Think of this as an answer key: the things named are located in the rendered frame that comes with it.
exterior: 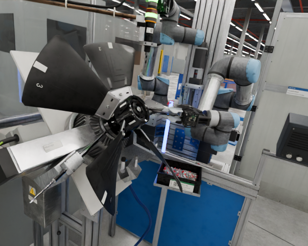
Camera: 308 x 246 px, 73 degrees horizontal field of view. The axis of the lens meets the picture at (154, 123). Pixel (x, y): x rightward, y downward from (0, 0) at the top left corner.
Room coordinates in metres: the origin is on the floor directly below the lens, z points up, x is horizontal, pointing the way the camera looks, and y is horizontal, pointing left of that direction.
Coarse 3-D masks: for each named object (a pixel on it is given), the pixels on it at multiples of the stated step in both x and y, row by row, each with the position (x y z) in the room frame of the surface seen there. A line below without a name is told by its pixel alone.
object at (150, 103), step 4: (148, 100) 1.09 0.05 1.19; (152, 100) 1.11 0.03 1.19; (148, 104) 1.00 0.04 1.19; (152, 104) 1.02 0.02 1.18; (156, 104) 1.04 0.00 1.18; (160, 104) 1.07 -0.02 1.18; (148, 108) 0.89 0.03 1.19; (152, 108) 0.90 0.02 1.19; (156, 108) 0.93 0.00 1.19; (160, 108) 0.96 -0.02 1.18; (164, 108) 1.00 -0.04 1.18; (160, 112) 0.88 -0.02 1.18; (164, 112) 0.91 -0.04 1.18; (168, 112) 0.95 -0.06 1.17; (172, 112) 1.00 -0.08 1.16
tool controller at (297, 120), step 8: (288, 120) 0.90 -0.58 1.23; (296, 120) 0.88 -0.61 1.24; (304, 120) 0.89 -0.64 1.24; (288, 128) 0.87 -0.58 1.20; (296, 128) 0.85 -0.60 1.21; (304, 128) 0.84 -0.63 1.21; (280, 136) 0.97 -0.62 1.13; (288, 136) 0.87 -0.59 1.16; (296, 136) 0.86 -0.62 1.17; (304, 136) 0.84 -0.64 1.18; (280, 144) 0.90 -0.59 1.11; (288, 144) 0.88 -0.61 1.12; (296, 144) 0.86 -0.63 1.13; (304, 144) 0.85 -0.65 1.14; (280, 152) 0.90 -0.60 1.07; (288, 152) 0.87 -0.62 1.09; (296, 152) 0.87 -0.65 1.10; (304, 152) 0.85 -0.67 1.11; (296, 160) 0.87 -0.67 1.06; (304, 160) 0.86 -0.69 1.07
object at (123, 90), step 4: (120, 88) 0.83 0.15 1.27; (124, 88) 0.83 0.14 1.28; (128, 88) 0.83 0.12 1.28; (112, 92) 0.82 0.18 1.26; (116, 92) 0.82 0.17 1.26; (120, 92) 0.82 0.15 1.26; (124, 92) 0.82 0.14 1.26; (116, 96) 0.81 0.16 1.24; (120, 96) 0.81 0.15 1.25; (124, 96) 0.81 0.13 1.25; (120, 100) 0.80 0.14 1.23
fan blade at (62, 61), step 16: (48, 48) 0.60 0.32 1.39; (64, 48) 0.63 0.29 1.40; (48, 64) 0.59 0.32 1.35; (64, 64) 0.62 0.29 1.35; (80, 64) 0.65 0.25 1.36; (32, 80) 0.55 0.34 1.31; (48, 80) 0.58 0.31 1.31; (64, 80) 0.61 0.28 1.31; (80, 80) 0.64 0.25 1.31; (96, 80) 0.68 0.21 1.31; (32, 96) 0.54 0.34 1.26; (48, 96) 0.58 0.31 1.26; (64, 96) 0.61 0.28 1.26; (80, 96) 0.64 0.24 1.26; (96, 96) 0.68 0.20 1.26; (80, 112) 0.65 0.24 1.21
